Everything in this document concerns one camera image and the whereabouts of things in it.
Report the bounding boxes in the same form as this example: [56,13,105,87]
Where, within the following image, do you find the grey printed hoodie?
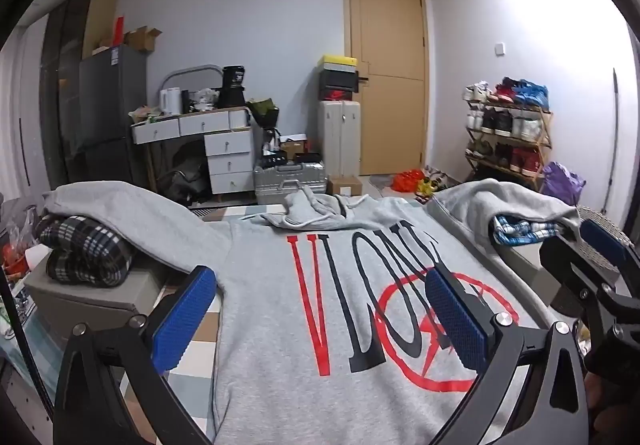
[46,180,578,444]

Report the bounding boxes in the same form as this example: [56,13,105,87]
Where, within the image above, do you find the person's right hand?
[585,373,639,445]

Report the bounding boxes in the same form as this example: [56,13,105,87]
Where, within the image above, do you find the checkered bed sheet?
[117,204,281,445]

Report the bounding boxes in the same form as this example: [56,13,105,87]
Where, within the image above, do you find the blue white plaid garment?
[492,216,567,247]

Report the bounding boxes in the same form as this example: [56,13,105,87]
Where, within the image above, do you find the purple bag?
[540,161,586,206]

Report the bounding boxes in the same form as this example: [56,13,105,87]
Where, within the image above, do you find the grey storage box left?
[25,254,171,341]

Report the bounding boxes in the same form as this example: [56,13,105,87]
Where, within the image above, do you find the black white plaid garment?
[35,213,136,288]

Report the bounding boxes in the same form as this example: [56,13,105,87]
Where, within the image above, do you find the wooden shoe rack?
[462,77,553,192]

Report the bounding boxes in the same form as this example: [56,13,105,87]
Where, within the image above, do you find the orange red bag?
[390,169,425,194]

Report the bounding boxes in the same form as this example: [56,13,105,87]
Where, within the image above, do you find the silver aluminium suitcase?
[254,162,328,205]

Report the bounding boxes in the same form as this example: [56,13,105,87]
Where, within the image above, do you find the white drawer desk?
[131,106,255,195]

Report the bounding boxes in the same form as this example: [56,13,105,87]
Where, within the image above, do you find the white electric kettle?
[160,88,182,116]

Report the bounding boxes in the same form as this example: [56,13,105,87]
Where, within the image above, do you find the small cardboard box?
[326,176,362,197]

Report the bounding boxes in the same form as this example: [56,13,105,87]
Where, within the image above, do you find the dark grey refrigerator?
[79,44,149,187]

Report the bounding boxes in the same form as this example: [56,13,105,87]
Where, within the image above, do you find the black coffee machine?
[216,65,245,108]

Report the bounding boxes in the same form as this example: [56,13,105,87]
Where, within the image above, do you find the white tall cabinet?
[318,101,361,176]

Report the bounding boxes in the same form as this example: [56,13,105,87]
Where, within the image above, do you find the stacked shoe boxes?
[318,54,359,101]

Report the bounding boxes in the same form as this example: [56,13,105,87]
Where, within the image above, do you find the open cardboard box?
[124,26,162,54]

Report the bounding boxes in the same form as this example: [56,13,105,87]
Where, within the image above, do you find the wooden door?
[344,0,428,176]

